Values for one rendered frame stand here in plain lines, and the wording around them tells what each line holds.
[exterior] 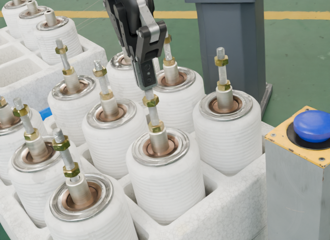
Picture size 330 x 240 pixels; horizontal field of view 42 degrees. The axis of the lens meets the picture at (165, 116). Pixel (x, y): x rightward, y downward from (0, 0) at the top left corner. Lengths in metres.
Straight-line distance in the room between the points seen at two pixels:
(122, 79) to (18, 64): 0.40
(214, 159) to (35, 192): 0.25
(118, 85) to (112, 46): 0.71
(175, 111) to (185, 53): 0.67
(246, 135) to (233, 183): 0.07
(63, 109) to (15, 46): 0.50
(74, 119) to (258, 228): 0.33
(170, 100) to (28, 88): 0.41
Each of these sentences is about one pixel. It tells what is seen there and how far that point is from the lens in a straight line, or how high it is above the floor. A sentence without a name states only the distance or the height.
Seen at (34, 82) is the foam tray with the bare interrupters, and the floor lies 0.17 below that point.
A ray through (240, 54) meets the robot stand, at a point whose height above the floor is 0.17.
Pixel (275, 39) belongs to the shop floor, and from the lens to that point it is 1.34.
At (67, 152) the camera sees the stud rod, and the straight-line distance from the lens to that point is 0.46.
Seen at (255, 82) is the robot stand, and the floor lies 0.09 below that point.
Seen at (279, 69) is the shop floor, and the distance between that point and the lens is 1.19.
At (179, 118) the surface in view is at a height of 0.21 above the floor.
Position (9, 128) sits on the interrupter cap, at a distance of 0.67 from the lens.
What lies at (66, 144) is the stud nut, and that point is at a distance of 0.45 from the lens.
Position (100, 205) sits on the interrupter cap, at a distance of 0.49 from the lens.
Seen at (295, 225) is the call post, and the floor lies 0.21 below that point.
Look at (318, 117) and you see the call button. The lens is 0.44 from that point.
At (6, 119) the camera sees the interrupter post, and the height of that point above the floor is 0.26.
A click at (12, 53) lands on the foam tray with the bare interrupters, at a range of 1.20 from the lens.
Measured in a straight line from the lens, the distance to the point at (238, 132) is 0.58.
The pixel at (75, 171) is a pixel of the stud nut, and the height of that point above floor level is 0.30.
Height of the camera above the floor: 0.59
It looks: 34 degrees down
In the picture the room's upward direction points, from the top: 11 degrees counter-clockwise
